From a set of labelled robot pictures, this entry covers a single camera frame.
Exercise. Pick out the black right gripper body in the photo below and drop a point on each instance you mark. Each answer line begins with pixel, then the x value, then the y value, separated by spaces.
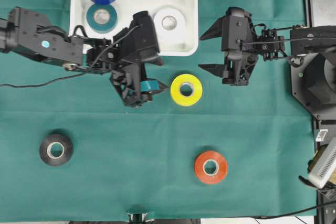
pixel 239 64

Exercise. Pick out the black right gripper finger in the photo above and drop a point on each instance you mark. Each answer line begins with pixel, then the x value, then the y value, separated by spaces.
pixel 215 31
pixel 215 69

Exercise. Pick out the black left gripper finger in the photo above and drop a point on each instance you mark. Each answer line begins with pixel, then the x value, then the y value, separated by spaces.
pixel 152 86

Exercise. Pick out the yellow tape roll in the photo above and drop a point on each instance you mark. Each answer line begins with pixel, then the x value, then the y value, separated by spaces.
pixel 189 81

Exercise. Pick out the teal green tape roll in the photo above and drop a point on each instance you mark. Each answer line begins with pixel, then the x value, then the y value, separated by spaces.
pixel 102 18

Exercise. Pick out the white tape roll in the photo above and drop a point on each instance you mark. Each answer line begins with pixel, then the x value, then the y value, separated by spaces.
pixel 170 22

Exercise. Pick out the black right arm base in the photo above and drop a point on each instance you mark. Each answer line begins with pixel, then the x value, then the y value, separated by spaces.
pixel 313 85

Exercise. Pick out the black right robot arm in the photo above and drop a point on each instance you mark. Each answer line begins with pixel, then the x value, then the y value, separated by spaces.
pixel 304 41

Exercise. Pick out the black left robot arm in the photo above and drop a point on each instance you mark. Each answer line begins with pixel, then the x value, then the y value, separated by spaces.
pixel 31 35

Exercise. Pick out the white plastic tray case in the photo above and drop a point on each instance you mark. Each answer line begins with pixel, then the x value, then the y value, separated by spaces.
pixel 178 46

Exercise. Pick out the black tape roll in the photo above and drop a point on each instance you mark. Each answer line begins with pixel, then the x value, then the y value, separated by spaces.
pixel 56 149

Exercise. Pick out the red orange tape roll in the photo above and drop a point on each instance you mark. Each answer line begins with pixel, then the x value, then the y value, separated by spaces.
pixel 210 167

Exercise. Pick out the white perforated electronics box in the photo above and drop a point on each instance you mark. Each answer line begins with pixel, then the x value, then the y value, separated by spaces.
pixel 324 166

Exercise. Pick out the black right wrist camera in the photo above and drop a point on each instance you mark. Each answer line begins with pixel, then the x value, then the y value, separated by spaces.
pixel 235 29

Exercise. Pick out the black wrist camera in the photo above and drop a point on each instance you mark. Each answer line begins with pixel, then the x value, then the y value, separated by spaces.
pixel 235 29
pixel 138 43

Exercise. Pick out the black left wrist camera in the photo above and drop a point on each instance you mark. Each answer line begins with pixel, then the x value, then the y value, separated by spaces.
pixel 138 43

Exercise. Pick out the black camera stand bottom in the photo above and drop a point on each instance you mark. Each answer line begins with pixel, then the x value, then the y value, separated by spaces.
pixel 139 218

